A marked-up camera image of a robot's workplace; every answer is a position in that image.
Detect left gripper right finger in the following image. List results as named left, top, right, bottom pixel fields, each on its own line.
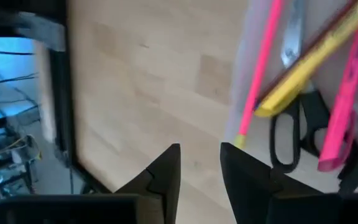
left=219, top=142, right=323, bottom=224

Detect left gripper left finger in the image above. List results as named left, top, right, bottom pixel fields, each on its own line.
left=114, top=143, right=181, bottom=224

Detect yellow highlighter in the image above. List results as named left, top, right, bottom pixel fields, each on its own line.
left=253, top=0, right=358, bottom=118

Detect pink highlighter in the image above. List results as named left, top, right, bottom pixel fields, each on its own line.
left=317, top=14, right=358, bottom=172

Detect pink pencil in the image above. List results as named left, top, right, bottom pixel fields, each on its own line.
left=233, top=0, right=284, bottom=149

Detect black-handled scissors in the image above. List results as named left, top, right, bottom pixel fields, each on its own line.
left=268, top=0, right=331, bottom=174

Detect clear plastic supply box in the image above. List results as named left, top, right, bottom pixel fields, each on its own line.
left=225, top=0, right=358, bottom=194

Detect black aluminium table frame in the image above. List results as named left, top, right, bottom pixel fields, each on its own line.
left=0, top=0, right=114, bottom=195

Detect black cable tangle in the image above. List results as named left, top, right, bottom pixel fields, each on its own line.
left=0, top=49, right=40, bottom=97

